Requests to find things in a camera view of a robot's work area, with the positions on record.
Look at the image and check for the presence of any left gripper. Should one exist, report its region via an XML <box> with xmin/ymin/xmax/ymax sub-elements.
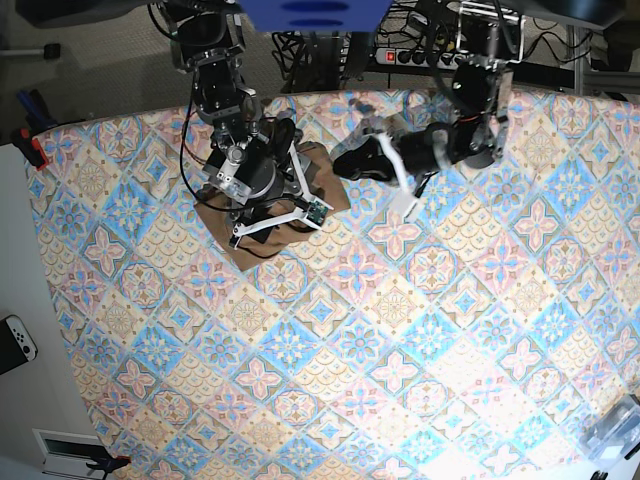
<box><xmin>333</xmin><ymin>101</ymin><xmax>450</xmax><ymax>220</ymax></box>

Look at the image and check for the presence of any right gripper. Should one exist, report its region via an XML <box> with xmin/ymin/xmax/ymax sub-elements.
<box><xmin>202</xmin><ymin>118</ymin><xmax>334</xmax><ymax>250</ymax></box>

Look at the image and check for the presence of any brown t-shirt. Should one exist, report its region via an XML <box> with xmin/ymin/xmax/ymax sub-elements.
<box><xmin>195</xmin><ymin>142</ymin><xmax>350</xmax><ymax>271</ymax></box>

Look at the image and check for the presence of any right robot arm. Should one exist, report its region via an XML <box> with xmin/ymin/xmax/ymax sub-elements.
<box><xmin>147</xmin><ymin>1</ymin><xmax>331</xmax><ymax>248</ymax></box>

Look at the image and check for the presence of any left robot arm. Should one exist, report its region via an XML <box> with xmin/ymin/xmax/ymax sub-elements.
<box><xmin>333</xmin><ymin>1</ymin><xmax>524</xmax><ymax>220</ymax></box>

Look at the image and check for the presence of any white power strip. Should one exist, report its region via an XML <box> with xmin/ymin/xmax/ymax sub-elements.
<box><xmin>374</xmin><ymin>47</ymin><xmax>467</xmax><ymax>71</ymax></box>

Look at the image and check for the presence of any patterned tablecloth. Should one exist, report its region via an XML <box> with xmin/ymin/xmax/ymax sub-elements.
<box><xmin>28</xmin><ymin>91</ymin><xmax>639</xmax><ymax>479</ymax></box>

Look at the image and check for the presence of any red black clamp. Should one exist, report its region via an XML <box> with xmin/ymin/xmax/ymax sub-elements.
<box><xmin>10</xmin><ymin>128</ymin><xmax>49</xmax><ymax>171</ymax></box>

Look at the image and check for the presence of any game console with controller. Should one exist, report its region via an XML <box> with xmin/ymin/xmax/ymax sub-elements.
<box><xmin>0</xmin><ymin>315</ymin><xmax>38</xmax><ymax>375</ymax></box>

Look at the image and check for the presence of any black orange clamp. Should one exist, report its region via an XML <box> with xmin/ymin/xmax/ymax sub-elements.
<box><xmin>86</xmin><ymin>455</ymin><xmax>131</xmax><ymax>476</ymax></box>

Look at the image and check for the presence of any white floor vent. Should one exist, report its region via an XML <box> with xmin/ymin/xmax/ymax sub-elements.
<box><xmin>33</xmin><ymin>429</ymin><xmax>108</xmax><ymax>479</ymax></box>

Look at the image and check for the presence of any clear plastic box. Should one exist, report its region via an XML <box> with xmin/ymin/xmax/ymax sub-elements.
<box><xmin>579</xmin><ymin>394</ymin><xmax>640</xmax><ymax>471</ymax></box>

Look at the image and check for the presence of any blue mount plate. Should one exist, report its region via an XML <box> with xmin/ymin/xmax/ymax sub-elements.
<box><xmin>238</xmin><ymin>0</ymin><xmax>391</xmax><ymax>32</ymax></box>

